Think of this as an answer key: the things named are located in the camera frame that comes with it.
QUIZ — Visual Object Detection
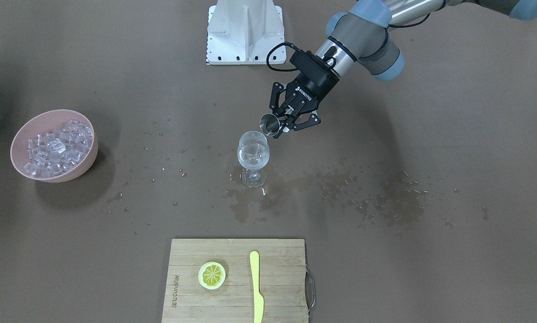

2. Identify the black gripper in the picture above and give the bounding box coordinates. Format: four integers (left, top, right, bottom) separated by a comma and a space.
269, 67, 340, 132

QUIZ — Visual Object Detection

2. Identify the steel double jigger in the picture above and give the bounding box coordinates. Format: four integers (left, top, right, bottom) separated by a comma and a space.
259, 113, 281, 136

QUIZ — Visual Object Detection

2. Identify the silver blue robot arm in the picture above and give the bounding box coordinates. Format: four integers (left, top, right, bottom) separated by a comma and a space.
260, 0, 460, 138

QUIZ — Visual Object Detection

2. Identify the clear wine glass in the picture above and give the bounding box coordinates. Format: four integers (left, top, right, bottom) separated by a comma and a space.
237, 131, 270, 188

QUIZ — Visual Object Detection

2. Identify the clear ice cubes pile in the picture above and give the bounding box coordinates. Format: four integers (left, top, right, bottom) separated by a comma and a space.
22, 119, 94, 179

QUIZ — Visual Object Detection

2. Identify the bamboo cutting board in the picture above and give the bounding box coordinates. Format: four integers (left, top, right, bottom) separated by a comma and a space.
161, 238, 313, 323

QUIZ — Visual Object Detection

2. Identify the yellow lemon slice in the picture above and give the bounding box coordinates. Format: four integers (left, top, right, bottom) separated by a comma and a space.
198, 262, 227, 290

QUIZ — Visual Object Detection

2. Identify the yellow plastic knife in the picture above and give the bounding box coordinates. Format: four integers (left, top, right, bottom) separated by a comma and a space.
249, 251, 265, 323

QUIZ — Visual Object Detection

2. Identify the pink bowl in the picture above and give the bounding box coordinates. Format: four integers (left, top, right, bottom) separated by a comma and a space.
9, 109, 98, 183

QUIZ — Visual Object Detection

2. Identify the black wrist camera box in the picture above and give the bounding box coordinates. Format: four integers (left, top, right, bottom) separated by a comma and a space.
289, 50, 332, 78

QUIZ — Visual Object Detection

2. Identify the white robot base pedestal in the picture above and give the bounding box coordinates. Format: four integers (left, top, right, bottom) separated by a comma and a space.
205, 0, 287, 65

